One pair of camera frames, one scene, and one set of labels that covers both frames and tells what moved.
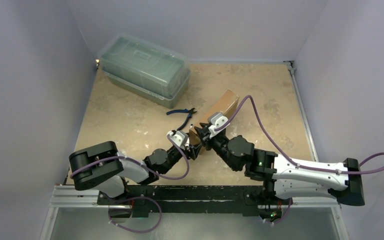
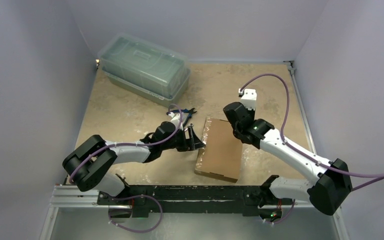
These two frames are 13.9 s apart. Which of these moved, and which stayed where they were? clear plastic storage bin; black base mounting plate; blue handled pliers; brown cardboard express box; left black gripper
Moved: brown cardboard express box; left black gripper
Stayed: black base mounting plate; clear plastic storage bin; blue handled pliers
